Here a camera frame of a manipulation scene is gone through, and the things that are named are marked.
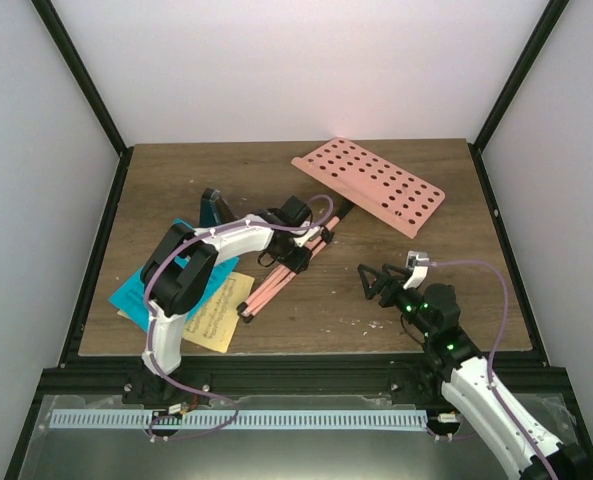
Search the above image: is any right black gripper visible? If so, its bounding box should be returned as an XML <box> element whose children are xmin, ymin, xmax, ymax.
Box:
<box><xmin>358</xmin><ymin>265</ymin><xmax>434</xmax><ymax>339</ymax></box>

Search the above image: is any pink music stand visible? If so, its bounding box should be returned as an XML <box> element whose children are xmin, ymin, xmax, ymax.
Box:
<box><xmin>238</xmin><ymin>138</ymin><xmax>446</xmax><ymax>323</ymax></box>

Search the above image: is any black metronome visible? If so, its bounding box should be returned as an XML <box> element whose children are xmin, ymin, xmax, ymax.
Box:
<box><xmin>199</xmin><ymin>188</ymin><xmax>239</xmax><ymax>228</ymax></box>

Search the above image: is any yellow sheet music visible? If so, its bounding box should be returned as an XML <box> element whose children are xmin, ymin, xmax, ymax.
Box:
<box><xmin>115</xmin><ymin>271</ymin><xmax>256</xmax><ymax>355</ymax></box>

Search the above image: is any blue sheet music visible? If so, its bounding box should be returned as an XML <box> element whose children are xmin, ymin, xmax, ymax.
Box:
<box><xmin>107</xmin><ymin>217</ymin><xmax>240</xmax><ymax>331</ymax></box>

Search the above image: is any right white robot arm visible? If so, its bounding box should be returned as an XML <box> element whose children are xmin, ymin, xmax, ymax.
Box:
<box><xmin>357</xmin><ymin>252</ymin><xmax>589</xmax><ymax>479</ymax></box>

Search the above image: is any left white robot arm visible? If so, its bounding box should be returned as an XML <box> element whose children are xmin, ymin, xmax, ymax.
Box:
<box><xmin>141</xmin><ymin>196</ymin><xmax>316</xmax><ymax>404</ymax></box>

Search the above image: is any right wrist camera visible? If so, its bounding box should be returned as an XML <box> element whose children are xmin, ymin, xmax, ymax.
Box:
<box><xmin>403</xmin><ymin>251</ymin><xmax>430</xmax><ymax>290</ymax></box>

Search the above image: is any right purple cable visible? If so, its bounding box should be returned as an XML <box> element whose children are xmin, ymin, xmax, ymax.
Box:
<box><xmin>425</xmin><ymin>258</ymin><xmax>552</xmax><ymax>480</ymax></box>

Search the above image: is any black aluminium frame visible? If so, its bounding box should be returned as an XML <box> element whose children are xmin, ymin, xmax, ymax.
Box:
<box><xmin>5</xmin><ymin>1</ymin><xmax>593</xmax><ymax>479</ymax></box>

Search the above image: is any light blue slotted cable duct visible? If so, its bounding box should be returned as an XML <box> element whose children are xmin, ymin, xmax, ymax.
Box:
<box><xmin>49</xmin><ymin>409</ymin><xmax>428</xmax><ymax>432</ymax></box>

